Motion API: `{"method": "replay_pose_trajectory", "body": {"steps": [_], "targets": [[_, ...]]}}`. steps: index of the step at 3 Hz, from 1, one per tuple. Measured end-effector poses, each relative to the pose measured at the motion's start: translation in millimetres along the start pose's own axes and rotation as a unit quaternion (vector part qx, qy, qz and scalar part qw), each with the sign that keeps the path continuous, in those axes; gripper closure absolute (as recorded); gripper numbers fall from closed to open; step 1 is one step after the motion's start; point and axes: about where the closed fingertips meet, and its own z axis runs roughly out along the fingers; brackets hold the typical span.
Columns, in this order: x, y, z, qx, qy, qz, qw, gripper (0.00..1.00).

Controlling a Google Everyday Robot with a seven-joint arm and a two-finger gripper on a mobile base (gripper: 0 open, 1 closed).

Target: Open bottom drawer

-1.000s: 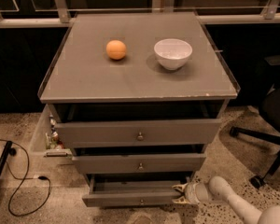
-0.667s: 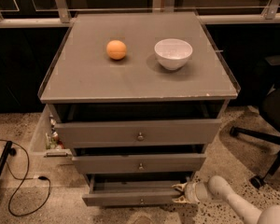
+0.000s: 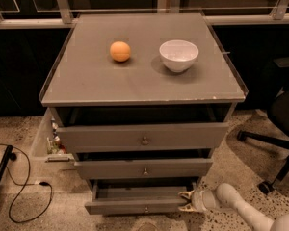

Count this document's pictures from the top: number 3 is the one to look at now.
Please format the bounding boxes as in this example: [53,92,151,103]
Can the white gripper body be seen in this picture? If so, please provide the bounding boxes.
[191,190,220,212]

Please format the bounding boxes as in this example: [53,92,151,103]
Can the grey bottom drawer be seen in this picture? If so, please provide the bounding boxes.
[85,178,196,216]

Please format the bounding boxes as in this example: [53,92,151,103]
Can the grey drawer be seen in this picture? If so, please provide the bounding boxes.
[85,178,196,216]
[51,104,232,153]
[74,149,213,179]

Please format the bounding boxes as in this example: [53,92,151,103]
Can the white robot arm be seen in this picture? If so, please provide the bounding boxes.
[178,183,289,231]

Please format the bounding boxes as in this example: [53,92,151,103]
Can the grey top drawer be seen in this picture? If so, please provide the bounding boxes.
[51,104,232,153]

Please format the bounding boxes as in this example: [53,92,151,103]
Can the grey middle drawer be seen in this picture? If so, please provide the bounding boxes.
[74,149,213,179]

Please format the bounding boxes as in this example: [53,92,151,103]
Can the grey drawer cabinet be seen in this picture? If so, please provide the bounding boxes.
[38,12,249,191]

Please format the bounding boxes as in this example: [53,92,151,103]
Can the black office chair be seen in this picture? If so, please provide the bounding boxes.
[237,57,289,194]

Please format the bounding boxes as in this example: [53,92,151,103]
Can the white bowl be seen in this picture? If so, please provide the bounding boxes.
[159,39,199,73]

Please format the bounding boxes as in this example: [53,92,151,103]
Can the clear plastic storage bin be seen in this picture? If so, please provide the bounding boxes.
[30,110,73,163]

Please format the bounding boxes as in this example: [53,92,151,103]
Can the orange fruit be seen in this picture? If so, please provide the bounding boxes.
[110,41,131,63]

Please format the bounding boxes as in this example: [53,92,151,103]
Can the metal window railing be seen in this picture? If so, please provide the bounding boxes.
[0,0,289,28]

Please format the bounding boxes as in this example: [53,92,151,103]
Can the black cable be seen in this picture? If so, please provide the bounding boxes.
[0,143,54,224]

